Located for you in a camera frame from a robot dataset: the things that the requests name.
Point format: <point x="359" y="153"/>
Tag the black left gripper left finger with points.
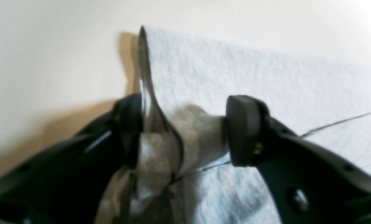
<point x="65" y="182"/>

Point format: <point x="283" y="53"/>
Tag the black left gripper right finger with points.
<point x="308" y="183"/>

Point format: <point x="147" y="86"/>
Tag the grey T-shirt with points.
<point x="184" y="173"/>

